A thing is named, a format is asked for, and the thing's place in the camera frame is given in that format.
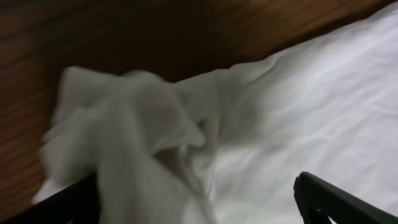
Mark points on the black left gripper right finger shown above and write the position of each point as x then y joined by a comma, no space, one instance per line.
319,202

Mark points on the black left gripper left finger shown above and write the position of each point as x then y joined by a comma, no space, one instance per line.
78,203

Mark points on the white t-shirt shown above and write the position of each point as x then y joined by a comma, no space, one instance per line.
226,146

